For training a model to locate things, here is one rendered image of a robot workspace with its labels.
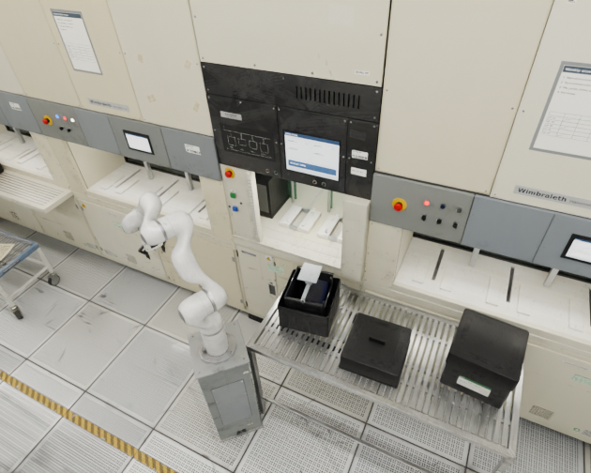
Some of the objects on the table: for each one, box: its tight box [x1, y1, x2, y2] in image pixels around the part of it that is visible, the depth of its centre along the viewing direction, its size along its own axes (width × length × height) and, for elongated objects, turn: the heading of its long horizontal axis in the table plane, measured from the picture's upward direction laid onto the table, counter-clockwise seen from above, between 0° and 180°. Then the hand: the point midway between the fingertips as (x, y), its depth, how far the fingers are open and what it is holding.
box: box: [440, 309, 529, 409], centre depth 192 cm, size 29×29×25 cm
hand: (156, 252), depth 236 cm, fingers open, 8 cm apart
